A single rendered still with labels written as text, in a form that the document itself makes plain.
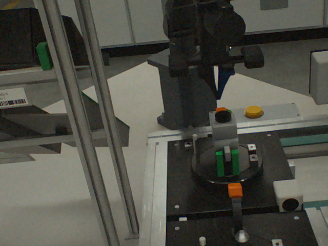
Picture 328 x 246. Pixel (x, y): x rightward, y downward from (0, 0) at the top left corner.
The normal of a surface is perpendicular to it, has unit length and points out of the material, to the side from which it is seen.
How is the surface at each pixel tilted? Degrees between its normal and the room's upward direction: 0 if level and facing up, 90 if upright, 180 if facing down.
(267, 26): 90
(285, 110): 0
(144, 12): 90
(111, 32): 90
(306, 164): 0
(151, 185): 0
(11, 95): 90
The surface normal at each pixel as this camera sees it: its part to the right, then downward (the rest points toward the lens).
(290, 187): -0.13, -0.85
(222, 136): -0.01, 0.51
